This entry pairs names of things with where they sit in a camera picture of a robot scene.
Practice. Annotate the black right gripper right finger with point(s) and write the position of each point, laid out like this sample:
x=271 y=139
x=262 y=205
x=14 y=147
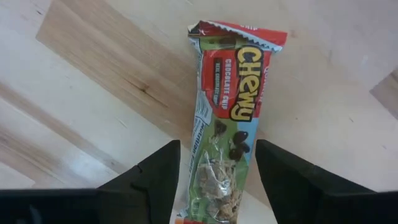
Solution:
x=311 y=199

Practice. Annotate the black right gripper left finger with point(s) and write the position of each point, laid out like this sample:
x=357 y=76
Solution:
x=140 y=202

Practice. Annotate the chocolate chip granola bar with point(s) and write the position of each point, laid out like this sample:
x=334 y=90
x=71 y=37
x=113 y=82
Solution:
x=230 y=93

